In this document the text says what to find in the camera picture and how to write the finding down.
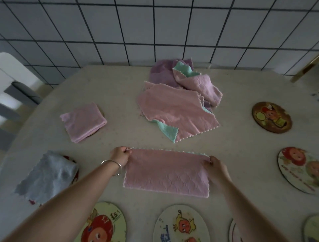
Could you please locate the dark brown round coaster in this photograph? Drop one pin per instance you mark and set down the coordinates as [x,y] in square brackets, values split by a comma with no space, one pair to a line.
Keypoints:
[271,117]

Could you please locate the person's left hand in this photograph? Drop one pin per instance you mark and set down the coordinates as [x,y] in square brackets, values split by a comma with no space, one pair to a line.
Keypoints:
[120,155]

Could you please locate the white wooden chair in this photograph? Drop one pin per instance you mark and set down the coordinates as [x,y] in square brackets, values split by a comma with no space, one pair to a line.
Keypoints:
[12,64]

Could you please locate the two faces round coaster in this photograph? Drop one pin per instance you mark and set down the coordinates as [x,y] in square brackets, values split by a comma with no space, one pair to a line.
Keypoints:
[299,169]

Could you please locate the person's left forearm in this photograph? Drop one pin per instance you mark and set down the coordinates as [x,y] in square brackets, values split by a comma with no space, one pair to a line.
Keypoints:
[62,212]

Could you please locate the pink cloth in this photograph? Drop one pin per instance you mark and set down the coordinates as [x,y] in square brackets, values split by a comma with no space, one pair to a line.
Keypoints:
[164,172]
[83,122]

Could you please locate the person's right forearm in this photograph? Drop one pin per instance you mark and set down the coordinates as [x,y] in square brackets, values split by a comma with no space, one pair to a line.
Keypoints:
[249,214]

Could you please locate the white ice cream coaster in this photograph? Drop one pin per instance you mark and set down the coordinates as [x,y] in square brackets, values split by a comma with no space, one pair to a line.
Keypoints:
[180,224]

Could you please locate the grey-blue cloth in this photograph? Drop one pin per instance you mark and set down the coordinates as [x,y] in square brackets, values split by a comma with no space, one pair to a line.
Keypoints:
[47,177]

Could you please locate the yellow green cartoon coaster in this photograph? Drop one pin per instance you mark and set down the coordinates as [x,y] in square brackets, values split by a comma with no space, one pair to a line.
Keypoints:
[104,224]

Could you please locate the pink rimmed cartoon coaster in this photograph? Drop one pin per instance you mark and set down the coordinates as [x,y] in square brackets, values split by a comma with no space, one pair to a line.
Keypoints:
[233,233]

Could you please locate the golden door frame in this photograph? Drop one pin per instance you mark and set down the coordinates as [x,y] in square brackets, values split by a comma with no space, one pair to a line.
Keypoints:
[305,69]

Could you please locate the pile of cloths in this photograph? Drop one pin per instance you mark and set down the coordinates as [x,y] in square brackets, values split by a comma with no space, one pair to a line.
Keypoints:
[174,109]

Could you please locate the red bordered round coaster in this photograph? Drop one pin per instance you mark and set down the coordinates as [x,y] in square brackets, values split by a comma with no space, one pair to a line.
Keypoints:
[76,177]

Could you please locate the person's right hand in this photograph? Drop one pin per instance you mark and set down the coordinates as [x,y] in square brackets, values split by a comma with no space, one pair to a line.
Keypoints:
[216,172]

